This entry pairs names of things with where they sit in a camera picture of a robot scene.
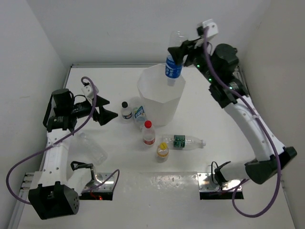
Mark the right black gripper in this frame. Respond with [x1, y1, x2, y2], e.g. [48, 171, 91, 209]
[169, 36, 217, 84]

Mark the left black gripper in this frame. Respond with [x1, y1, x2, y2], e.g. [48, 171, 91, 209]
[69, 94, 118, 125]

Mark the blue label plastic bottle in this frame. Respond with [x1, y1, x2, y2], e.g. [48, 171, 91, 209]
[165, 31, 188, 86]

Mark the red cap plastic bottle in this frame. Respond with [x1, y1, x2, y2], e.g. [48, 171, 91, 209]
[142, 120, 156, 146]

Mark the green label plastic bottle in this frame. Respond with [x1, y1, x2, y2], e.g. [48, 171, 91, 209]
[161, 135, 206, 150]

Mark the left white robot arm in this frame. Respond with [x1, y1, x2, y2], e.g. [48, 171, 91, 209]
[28, 85, 117, 220]

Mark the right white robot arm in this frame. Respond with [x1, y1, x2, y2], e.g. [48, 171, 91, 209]
[168, 40, 297, 185]

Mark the white octagonal plastic bin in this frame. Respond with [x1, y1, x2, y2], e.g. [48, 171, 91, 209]
[137, 64, 186, 126]

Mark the black cap small bottle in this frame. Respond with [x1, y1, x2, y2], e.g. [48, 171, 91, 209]
[121, 101, 133, 122]

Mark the light blue label bottle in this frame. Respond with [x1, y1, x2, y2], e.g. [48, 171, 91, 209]
[131, 97, 147, 131]

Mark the clear unlabelled plastic bottle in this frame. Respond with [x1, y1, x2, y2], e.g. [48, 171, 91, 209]
[76, 133, 108, 166]

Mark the yellow cap small bottle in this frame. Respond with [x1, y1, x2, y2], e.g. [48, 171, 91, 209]
[156, 142, 169, 162]

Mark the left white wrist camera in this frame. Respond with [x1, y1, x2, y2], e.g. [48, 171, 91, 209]
[81, 84, 94, 101]

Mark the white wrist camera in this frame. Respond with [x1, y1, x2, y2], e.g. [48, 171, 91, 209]
[196, 19, 219, 39]
[81, 84, 94, 101]

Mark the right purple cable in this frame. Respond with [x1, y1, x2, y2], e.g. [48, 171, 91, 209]
[202, 26, 282, 218]

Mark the purple cable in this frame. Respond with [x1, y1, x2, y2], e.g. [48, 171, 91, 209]
[202, 26, 282, 218]
[6, 76, 120, 205]

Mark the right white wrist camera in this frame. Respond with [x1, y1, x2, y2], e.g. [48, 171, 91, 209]
[196, 19, 219, 39]

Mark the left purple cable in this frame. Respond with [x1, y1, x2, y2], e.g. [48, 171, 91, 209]
[6, 76, 120, 205]

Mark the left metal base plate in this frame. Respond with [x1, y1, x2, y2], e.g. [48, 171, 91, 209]
[82, 173, 116, 193]

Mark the metal base plate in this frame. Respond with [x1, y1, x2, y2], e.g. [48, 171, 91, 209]
[82, 173, 116, 193]
[197, 172, 241, 193]

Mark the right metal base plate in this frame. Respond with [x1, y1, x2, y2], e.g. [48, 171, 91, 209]
[197, 172, 241, 193]

